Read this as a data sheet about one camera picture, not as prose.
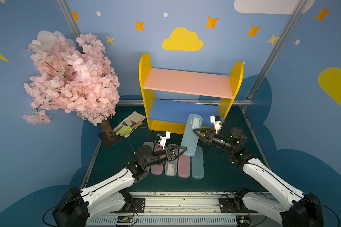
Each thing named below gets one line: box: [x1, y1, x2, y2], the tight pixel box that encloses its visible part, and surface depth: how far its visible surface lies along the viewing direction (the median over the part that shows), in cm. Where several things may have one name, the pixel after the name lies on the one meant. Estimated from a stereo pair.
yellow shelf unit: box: [138, 52, 244, 133], surface depth 82 cm
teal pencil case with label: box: [181, 113, 203, 157], surface depth 69 cm
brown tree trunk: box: [101, 116, 116, 140], surface depth 94 cm
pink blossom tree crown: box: [22, 33, 120, 126], surface depth 59 cm
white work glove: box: [112, 110, 147, 139], surface depth 113 cm
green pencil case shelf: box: [191, 145, 205, 180], surface depth 90 cm
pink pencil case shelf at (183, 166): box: [178, 154, 191, 179], surface depth 89 cm
